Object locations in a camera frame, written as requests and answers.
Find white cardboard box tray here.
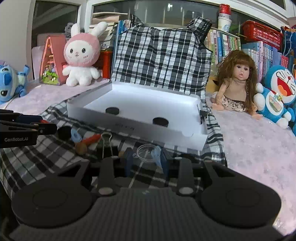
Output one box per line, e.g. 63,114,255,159
67,81,208,151

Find pink snowflake tablecloth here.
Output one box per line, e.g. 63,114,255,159
1,82,295,235

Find red metal can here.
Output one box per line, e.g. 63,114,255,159
93,50,113,79

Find black binder clip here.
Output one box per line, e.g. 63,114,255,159
98,132,113,159

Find black round lid disc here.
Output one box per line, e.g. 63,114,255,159
105,106,120,115

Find red crayon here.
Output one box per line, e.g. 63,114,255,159
81,134,101,146

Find small blue clip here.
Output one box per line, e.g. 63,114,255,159
132,146,163,165

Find blue Doraemon plush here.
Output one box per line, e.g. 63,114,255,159
253,65,295,133

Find black white plaid cloth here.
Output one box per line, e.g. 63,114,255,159
1,16,227,199

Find pink triangular toy house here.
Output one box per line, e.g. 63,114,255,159
39,34,66,85

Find red plastic basket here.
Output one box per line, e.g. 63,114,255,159
241,20,283,47

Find stacked paper cups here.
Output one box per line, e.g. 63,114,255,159
218,4,232,32

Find large blue plastic clip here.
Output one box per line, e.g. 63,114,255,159
70,128,82,143

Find blue Stitch plush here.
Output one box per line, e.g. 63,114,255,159
0,65,30,104

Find row of books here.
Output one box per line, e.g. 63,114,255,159
204,28,295,82

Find brown haired baby doll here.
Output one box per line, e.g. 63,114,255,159
211,50,262,120

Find pink white bunny plush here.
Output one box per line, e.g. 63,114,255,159
62,22,108,87

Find binder clip on box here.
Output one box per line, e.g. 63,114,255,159
197,104,210,125

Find brown acorn small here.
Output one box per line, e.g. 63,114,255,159
118,151,125,158

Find brown acorn large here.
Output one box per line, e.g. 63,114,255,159
75,142,88,155

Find stack of books left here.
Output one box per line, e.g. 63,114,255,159
89,11,129,50

